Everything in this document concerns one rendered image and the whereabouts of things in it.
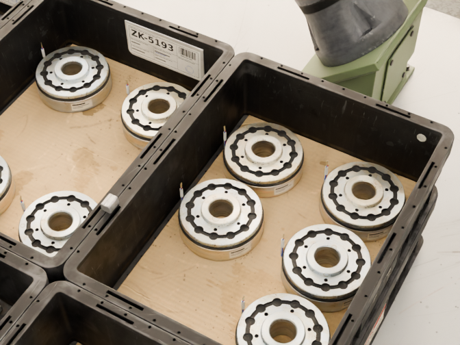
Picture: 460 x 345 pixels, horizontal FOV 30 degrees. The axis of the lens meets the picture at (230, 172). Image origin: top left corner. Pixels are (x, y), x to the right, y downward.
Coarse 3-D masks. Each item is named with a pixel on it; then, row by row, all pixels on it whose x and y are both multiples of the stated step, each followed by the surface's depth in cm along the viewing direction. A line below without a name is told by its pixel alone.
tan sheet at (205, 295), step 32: (320, 160) 113; (352, 160) 113; (288, 192) 109; (320, 192) 109; (288, 224) 106; (160, 256) 103; (192, 256) 103; (256, 256) 103; (128, 288) 101; (160, 288) 101; (192, 288) 101; (224, 288) 101; (256, 288) 100; (192, 320) 98; (224, 320) 98
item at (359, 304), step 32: (256, 64) 111; (352, 96) 106; (448, 128) 103; (160, 160) 100; (128, 192) 97; (416, 192) 97; (384, 256) 91; (96, 288) 89; (160, 320) 86; (352, 320) 87
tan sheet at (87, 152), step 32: (32, 96) 121; (0, 128) 117; (32, 128) 117; (64, 128) 117; (96, 128) 117; (32, 160) 113; (64, 160) 113; (96, 160) 113; (128, 160) 113; (32, 192) 110; (96, 192) 110; (0, 224) 107
